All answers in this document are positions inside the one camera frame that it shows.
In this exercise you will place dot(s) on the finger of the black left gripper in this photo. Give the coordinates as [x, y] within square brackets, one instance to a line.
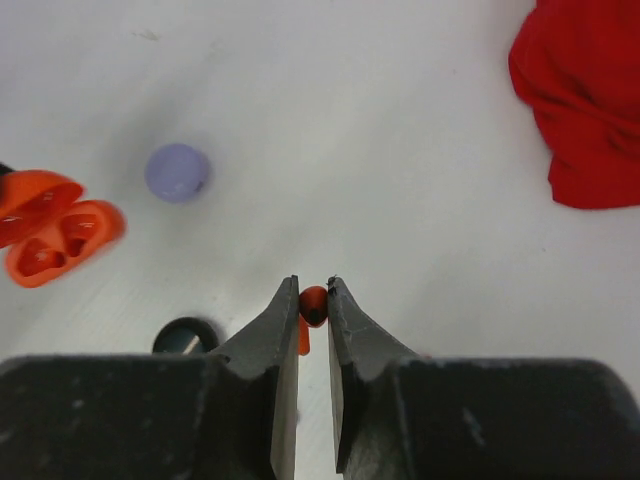
[5, 170]

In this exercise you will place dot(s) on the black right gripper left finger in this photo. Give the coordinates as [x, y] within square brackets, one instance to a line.
[227, 414]

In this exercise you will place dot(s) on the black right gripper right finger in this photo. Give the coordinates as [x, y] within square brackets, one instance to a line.
[401, 415]

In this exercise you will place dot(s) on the orange earbud charging case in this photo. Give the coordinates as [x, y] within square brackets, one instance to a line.
[48, 229]

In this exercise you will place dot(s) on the black earbud charging case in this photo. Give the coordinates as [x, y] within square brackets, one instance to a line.
[186, 336]

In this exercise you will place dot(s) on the orange earbud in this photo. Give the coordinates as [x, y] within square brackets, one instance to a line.
[313, 313]

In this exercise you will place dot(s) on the lilac earbud charging case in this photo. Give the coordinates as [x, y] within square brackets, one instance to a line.
[176, 173]

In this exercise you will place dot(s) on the red crumpled cloth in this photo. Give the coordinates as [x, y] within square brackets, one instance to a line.
[576, 65]

